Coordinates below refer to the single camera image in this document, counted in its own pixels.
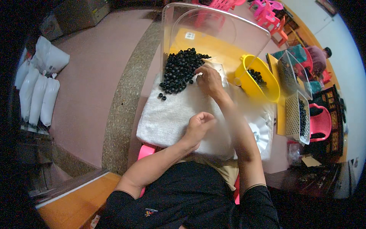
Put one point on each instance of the person's right hand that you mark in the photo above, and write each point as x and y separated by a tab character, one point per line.
211	83

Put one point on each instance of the cardboard scrap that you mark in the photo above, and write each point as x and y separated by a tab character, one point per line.
311	161

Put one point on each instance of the person's left hand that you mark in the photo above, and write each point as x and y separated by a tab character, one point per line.
197	128

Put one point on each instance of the clear bag of metal parts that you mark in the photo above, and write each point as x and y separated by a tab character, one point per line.
261	131

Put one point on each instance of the white label sticker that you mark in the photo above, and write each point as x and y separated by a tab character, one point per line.
189	35

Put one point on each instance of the person's right fingers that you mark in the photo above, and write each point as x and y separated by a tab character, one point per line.
203	73

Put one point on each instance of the stack of pink stools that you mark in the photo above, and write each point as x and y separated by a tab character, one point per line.
268	17

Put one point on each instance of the yellow wooden table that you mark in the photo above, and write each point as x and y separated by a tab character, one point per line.
217	50

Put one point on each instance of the large white sack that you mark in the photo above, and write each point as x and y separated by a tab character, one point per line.
53	57

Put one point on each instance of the white perforated basket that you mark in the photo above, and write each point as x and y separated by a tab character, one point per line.
292	114

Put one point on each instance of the pink plastic stool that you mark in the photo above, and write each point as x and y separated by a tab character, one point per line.
226	3

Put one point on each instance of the yellow plastic basin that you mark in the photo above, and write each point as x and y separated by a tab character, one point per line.
251	88

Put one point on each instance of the person's body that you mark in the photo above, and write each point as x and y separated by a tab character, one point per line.
185	200

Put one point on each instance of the cardboard box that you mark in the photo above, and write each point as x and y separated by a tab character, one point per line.
77	14

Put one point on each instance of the teal cloth bag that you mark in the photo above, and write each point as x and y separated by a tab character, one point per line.
294	51

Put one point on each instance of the dark carved wooden furniture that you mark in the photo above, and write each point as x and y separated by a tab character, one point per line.
334	120

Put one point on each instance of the orange wooden bench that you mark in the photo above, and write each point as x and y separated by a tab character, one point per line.
74	203

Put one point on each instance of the clear plastic container with rings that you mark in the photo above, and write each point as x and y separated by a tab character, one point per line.
288	74

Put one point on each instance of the person's left fingers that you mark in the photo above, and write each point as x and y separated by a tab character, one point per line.
204	118

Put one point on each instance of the clear plastic bin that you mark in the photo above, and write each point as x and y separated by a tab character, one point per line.
217	25

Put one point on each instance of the white towel cloth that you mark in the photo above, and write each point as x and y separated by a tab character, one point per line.
165	120

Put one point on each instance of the pile of black rings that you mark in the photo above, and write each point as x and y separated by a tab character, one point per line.
180	68

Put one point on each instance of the person's legs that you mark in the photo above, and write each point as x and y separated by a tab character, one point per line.
226	171

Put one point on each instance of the black rings in yellow basin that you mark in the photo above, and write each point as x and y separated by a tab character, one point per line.
257	77

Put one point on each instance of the pink plastic chair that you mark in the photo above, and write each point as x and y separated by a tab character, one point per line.
321	123

